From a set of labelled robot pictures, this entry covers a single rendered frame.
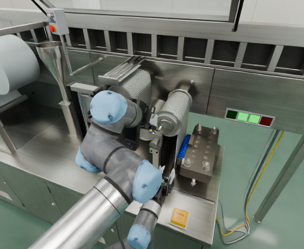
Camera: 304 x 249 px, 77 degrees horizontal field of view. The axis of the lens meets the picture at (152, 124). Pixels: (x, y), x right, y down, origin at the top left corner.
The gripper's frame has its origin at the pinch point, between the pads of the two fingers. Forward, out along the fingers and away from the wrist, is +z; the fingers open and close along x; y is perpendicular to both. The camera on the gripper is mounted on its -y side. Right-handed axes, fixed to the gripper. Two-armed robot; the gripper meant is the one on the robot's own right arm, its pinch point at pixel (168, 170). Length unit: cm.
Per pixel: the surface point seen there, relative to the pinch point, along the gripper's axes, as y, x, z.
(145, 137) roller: 4.5, 17.4, 13.4
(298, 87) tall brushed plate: 31, -49, 46
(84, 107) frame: 24.0, 43.3, 1.6
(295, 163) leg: -29, -74, 62
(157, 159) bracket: -4.8, 8.7, 8.6
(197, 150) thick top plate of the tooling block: -6.0, -10.0, 25.0
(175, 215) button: -16.6, -7.8, -10.7
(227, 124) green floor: -109, -36, 211
